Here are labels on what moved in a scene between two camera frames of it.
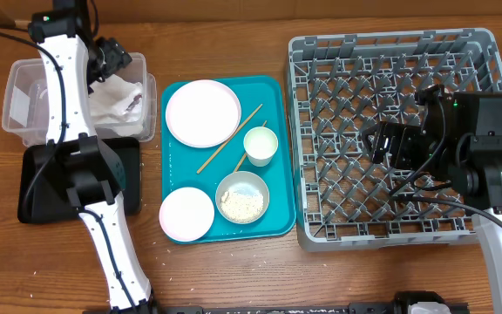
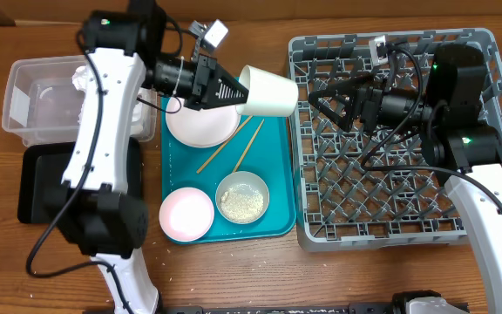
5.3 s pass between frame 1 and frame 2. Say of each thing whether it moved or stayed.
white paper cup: moved
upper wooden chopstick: stayed
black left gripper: moved
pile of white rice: stayed
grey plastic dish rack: stayed
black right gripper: moved
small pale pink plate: stayed
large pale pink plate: stayed
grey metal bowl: stayed
